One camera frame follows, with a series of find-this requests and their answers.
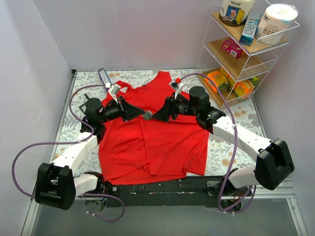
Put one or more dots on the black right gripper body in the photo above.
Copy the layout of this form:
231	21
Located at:
173	108

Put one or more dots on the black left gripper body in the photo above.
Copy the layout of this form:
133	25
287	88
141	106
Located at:
123	109

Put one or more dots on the red tank top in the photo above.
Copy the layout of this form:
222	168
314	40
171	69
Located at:
144	151

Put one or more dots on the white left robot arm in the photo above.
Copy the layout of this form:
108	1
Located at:
56	186

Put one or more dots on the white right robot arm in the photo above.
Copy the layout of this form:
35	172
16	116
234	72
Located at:
273	161

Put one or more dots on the black brooch box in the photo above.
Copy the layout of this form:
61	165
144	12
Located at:
86	107

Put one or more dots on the purple rectangular box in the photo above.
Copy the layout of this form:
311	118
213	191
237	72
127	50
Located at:
104	77

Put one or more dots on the orange green snack box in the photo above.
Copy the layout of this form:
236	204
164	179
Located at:
220	81

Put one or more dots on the orange box on shelf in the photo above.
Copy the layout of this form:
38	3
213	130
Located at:
244	88

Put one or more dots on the pink tissue box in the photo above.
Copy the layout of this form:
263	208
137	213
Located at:
231	47

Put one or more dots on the blue toothpaste box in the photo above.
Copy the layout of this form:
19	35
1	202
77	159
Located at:
250	28

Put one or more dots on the cartoon toilet paper pack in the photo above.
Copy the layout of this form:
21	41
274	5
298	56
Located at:
235	12

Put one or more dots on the white toilet paper roll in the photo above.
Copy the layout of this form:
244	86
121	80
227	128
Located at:
276	18

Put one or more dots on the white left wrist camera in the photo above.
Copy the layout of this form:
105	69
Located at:
114	89

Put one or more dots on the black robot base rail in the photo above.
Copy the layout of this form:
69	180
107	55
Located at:
188	191

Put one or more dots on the white wire shelf rack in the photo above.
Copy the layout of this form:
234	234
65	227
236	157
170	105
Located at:
258	58

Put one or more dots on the aluminium frame rail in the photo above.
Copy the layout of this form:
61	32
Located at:
269	213

